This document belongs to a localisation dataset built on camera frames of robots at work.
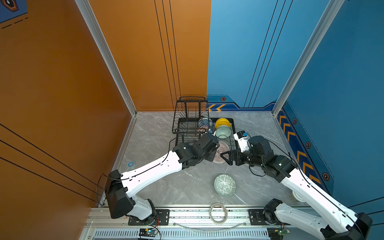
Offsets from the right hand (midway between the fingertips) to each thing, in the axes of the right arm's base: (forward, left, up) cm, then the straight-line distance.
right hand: (226, 153), depth 72 cm
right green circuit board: (-29, -24, -23) cm, 44 cm away
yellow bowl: (+32, -3, -12) cm, 34 cm away
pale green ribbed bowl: (+27, -3, -17) cm, 32 cm away
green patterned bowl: (-8, -1, -21) cm, 22 cm away
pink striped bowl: (+4, +1, -1) cm, 4 cm away
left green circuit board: (-29, +38, -22) cm, 53 cm away
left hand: (+3, +7, +1) cm, 8 cm away
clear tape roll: (-21, 0, -21) cm, 30 cm away
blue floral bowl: (+36, +9, -17) cm, 41 cm away
